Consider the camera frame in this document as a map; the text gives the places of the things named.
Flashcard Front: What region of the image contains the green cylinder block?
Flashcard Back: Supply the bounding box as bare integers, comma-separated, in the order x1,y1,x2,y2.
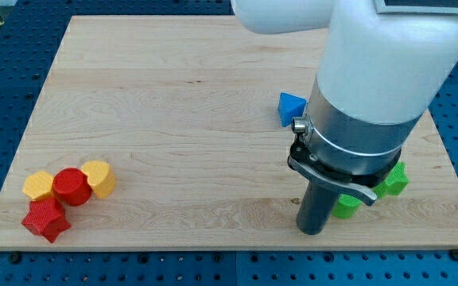
332,195,362,219

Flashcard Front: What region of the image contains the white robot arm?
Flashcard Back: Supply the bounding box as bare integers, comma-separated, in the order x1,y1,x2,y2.
231,0,458,207

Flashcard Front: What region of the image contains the green star block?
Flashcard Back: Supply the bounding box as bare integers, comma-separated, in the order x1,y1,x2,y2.
373,162,409,199

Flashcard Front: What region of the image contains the red star block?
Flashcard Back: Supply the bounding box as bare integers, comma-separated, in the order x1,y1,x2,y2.
21,197,71,243

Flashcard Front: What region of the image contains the wooden board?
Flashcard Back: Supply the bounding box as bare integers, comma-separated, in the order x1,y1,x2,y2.
0,16,458,252

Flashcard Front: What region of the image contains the blue triangle block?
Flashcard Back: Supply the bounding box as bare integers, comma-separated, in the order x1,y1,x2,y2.
278,92,307,127

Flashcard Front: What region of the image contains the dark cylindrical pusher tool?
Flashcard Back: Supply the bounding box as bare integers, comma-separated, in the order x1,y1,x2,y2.
296,182,340,235

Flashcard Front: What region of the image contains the yellow heart block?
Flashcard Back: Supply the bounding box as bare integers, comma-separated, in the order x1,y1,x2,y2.
81,160,116,199

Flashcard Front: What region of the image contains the red cylinder block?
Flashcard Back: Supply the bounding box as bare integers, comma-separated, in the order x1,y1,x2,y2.
52,168,91,207

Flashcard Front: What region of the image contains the yellow hexagon block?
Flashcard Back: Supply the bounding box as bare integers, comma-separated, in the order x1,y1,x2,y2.
22,171,54,201

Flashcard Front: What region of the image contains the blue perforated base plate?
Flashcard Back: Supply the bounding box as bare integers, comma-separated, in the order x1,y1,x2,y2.
0,0,458,285

